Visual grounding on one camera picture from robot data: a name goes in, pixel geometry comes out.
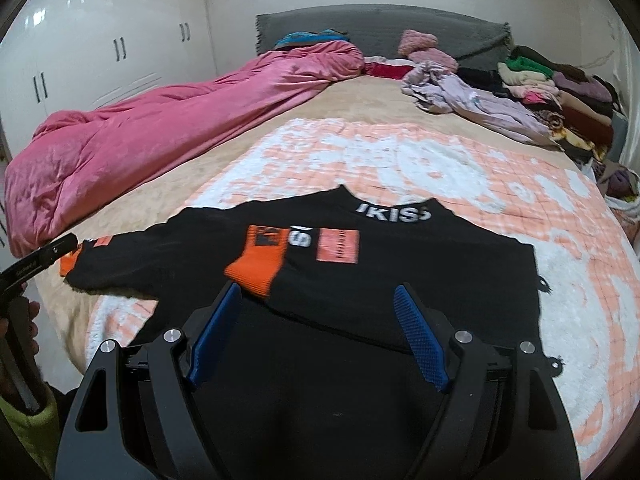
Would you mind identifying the orange and white fuzzy blanket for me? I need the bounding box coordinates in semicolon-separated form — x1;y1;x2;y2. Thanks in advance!
85;117;640;480

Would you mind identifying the grey headboard cover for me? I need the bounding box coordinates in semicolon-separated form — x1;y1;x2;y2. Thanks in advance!
255;12;513;63

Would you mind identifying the person's left hand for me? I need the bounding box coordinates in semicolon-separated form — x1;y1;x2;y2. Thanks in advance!
0;299;47;403

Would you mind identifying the black sweater with orange cuffs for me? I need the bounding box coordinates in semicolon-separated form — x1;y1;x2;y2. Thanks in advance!
59;185;551;480

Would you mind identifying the blue cloth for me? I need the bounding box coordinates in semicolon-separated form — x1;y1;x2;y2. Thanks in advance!
275;30;351;52

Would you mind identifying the red cloth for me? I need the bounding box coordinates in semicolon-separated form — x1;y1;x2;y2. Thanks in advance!
364;57;418;81

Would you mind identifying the grey fabric cushion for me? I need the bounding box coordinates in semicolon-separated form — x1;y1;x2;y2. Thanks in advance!
607;110;629;161

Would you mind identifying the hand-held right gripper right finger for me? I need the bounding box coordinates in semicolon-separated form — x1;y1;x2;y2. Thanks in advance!
394;284;584;480

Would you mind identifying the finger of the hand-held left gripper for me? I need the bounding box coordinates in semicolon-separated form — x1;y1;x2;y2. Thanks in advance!
0;232;80;288

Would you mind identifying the pile of folded clothes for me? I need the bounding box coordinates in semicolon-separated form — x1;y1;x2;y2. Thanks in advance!
457;45;626;166

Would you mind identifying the pink fuzzy pillow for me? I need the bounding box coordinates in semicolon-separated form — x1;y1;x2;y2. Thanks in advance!
397;29;439;56
407;49;459;74

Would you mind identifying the white glossy wardrobe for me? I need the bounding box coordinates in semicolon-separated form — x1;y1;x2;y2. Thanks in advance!
0;0;219;163

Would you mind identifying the lavender garment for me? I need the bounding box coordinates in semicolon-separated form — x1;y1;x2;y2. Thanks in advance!
401;60;558;147

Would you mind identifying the beige bed sheet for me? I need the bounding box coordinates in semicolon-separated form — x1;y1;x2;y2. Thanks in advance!
32;71;591;376

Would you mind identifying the pink duvet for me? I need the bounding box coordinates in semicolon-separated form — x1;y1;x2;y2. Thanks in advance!
4;40;366;259

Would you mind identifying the heap of purple and white clothes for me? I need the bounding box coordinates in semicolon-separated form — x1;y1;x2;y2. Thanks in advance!
594;159;640;243

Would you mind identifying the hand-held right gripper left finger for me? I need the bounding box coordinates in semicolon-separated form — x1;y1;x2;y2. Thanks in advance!
54;281;246;480

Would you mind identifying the person's left forearm yellow-green sleeve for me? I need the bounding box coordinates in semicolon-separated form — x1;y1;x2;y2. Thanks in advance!
0;379;62;480

